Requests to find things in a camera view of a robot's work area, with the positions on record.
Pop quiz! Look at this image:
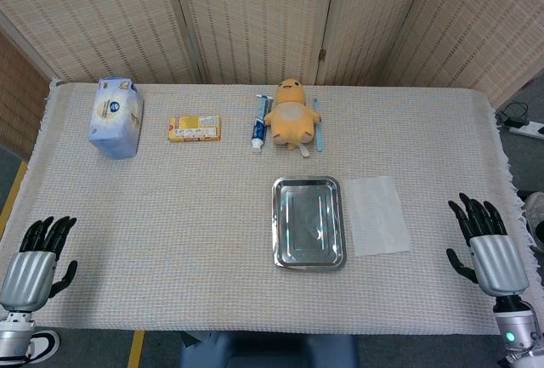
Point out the black cable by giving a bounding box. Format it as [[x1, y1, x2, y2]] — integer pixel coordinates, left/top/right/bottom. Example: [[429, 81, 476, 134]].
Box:
[[496, 101, 531, 127]]

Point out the white power strip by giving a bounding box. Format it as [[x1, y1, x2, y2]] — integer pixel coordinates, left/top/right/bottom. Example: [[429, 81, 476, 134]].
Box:
[[508, 120, 544, 139]]

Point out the blue white tissue pack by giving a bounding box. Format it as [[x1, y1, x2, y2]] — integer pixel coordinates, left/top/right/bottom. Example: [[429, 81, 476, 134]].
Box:
[[87, 77, 145, 161]]

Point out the yellow small box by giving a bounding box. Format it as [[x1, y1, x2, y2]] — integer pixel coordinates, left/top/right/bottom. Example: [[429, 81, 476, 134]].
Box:
[[167, 115, 222, 144]]

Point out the silver metal tray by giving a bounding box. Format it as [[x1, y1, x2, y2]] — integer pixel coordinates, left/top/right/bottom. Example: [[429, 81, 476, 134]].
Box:
[[271, 175, 348, 273]]

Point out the beige woven tablecloth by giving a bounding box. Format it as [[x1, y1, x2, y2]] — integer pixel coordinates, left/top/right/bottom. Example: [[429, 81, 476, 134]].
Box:
[[0, 80, 544, 337]]

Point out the beige woven folding screen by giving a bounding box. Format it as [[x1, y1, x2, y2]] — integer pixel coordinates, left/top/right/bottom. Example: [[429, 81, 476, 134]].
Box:
[[0, 0, 544, 108]]

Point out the white cloth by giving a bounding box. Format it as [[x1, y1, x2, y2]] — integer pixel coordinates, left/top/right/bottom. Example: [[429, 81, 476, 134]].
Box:
[[343, 175, 412, 258]]

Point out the white black sneaker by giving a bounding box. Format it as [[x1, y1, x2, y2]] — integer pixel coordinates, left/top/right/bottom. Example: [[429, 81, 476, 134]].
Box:
[[27, 329, 61, 365]]

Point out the white blue toothpaste tube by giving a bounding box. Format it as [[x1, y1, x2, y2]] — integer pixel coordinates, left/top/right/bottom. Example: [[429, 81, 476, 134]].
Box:
[[249, 93, 273, 155]]

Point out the light blue toothbrush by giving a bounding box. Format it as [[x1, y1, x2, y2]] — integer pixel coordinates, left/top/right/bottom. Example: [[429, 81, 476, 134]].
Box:
[[312, 96, 326, 153]]

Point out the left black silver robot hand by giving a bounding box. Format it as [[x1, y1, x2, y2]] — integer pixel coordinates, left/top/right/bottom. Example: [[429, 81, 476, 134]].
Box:
[[0, 215, 79, 313]]

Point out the yellow plush toy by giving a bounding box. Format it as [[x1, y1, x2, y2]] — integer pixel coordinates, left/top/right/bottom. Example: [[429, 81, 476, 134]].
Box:
[[263, 77, 323, 159]]

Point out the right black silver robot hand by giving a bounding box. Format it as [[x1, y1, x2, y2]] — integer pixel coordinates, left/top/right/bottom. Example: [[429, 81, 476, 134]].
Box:
[[445, 192, 530, 299]]

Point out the brown woven panel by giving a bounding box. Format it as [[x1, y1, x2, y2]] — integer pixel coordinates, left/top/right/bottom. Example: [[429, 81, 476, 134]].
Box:
[[0, 30, 51, 161]]

